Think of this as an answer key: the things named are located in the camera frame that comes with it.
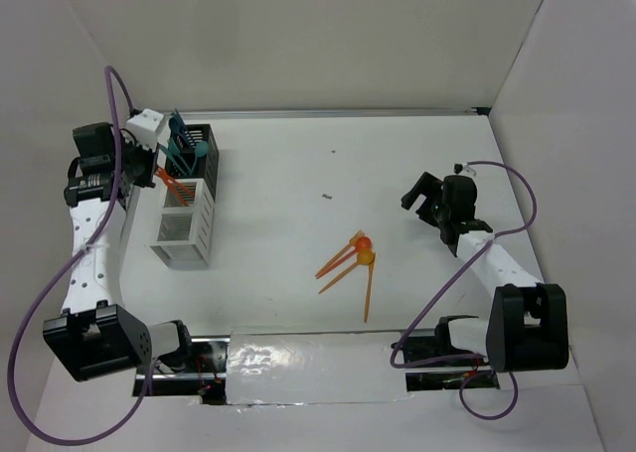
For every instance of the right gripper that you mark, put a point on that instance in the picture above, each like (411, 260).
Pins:
(425, 184)

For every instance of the yellow-orange knife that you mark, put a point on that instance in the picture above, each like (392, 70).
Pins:
(368, 298)

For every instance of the teal knife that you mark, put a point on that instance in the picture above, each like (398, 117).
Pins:
(165, 150)

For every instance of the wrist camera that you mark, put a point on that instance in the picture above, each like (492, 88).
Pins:
(145, 126)
(464, 169)

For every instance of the teal spoon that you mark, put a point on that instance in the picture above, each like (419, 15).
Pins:
(200, 152)

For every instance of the black and white utensil caddy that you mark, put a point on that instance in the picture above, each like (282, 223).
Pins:
(183, 237)

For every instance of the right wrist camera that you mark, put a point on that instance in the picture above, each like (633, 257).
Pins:
(464, 169)

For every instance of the red-orange knife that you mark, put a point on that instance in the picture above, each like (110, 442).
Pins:
(179, 189)

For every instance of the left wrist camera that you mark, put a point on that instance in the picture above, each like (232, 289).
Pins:
(145, 126)

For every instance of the dark blue fork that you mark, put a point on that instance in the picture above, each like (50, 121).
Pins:
(184, 133)

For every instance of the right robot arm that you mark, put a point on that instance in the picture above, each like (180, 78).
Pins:
(526, 329)

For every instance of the dark blue spoon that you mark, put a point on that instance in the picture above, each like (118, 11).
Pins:
(176, 133)

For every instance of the dark blue knife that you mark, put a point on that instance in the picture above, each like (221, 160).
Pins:
(178, 116)

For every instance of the yellow-orange spoon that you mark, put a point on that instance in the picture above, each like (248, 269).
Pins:
(365, 257)

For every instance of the red-orange spoon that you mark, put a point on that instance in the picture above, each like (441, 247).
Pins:
(363, 243)

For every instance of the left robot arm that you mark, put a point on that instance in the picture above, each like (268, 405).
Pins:
(95, 335)

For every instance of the teal fork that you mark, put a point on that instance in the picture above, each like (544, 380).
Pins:
(176, 157)

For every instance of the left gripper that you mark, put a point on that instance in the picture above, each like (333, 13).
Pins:
(151, 159)

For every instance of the yellow-orange fork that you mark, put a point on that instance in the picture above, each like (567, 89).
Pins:
(348, 246)

